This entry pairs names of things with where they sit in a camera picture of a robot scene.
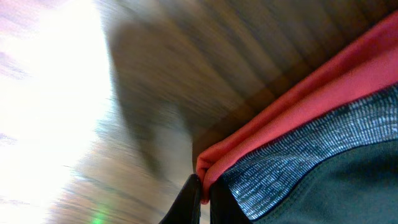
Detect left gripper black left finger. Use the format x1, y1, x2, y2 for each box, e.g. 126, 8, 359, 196
159, 174, 201, 224

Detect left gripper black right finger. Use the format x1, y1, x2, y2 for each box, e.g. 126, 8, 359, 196
210, 179, 252, 224

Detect black leggings with red waistband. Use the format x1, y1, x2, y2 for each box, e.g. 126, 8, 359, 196
197, 13, 397, 223

